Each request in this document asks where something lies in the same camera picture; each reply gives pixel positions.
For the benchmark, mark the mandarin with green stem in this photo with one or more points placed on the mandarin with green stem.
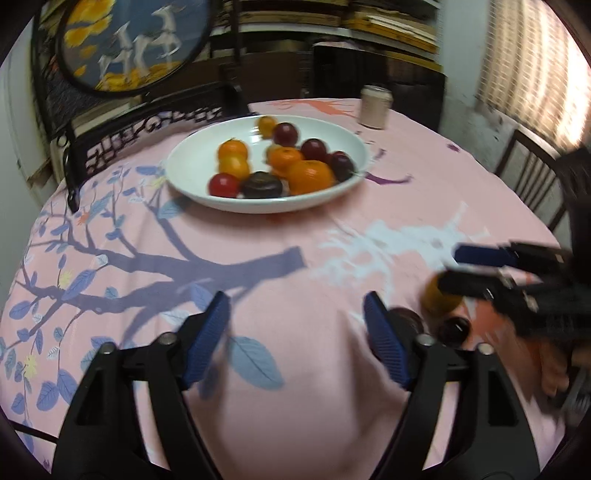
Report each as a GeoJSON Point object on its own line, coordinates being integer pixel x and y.
{"type": "Point", "coordinates": [285, 159]}

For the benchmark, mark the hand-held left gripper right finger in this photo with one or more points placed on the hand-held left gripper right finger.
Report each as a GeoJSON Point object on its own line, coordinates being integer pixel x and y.
{"type": "Point", "coordinates": [385, 341]}

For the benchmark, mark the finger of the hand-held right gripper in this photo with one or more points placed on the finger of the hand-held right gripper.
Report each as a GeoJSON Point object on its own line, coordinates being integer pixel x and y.
{"type": "Point", "coordinates": [471, 282]}
{"type": "Point", "coordinates": [480, 255]}

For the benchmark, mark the carved dark wooden chair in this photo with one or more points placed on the carved dark wooden chair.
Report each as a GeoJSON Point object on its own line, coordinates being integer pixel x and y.
{"type": "Point", "coordinates": [120, 134]}

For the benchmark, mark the bumpy mandarin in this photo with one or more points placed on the bumpy mandarin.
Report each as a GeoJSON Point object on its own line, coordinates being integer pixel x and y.
{"type": "Point", "coordinates": [233, 148]}

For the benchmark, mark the large orange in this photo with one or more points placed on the large orange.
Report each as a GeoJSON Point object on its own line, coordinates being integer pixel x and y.
{"type": "Point", "coordinates": [311, 177]}

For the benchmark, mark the small dark water chestnut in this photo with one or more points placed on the small dark water chestnut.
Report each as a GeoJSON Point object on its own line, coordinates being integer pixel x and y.
{"type": "Point", "coordinates": [408, 322]}

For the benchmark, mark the slatted dark wooden chair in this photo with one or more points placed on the slatted dark wooden chair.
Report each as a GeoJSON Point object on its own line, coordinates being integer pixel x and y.
{"type": "Point", "coordinates": [531, 175]}

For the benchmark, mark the person's right hand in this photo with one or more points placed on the person's right hand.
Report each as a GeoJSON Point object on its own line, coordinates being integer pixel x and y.
{"type": "Point", "coordinates": [556, 369]}

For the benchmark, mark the white oval plate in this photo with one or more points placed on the white oval plate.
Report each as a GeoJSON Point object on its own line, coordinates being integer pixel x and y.
{"type": "Point", "coordinates": [194, 161]}

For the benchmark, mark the large dark water chestnut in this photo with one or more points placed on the large dark water chestnut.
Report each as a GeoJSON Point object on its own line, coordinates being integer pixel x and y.
{"type": "Point", "coordinates": [261, 185]}

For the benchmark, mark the stack of wooden boards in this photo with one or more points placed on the stack of wooden boards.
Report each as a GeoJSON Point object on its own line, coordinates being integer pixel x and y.
{"type": "Point", "coordinates": [369, 23]}

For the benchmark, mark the round framed deer picture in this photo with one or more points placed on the round framed deer picture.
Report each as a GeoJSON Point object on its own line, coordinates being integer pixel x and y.
{"type": "Point", "coordinates": [134, 41]}

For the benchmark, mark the small orange kumquat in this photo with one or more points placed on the small orange kumquat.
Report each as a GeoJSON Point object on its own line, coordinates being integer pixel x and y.
{"type": "Point", "coordinates": [267, 126]}

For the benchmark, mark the dark red plum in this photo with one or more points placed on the dark red plum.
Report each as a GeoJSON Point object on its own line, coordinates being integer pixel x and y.
{"type": "Point", "coordinates": [315, 149]}
{"type": "Point", "coordinates": [286, 134]}
{"type": "Point", "coordinates": [342, 166]}
{"type": "Point", "coordinates": [455, 330]}

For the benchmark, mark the red tomato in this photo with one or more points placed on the red tomato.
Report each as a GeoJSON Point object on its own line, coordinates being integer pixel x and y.
{"type": "Point", "coordinates": [223, 185]}

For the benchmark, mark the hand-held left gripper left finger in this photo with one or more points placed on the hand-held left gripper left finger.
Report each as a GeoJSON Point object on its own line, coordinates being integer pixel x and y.
{"type": "Point", "coordinates": [207, 341]}

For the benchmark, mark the yellow-green round fruit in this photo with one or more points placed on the yellow-green round fruit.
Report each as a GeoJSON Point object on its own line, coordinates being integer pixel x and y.
{"type": "Point", "coordinates": [436, 302]}

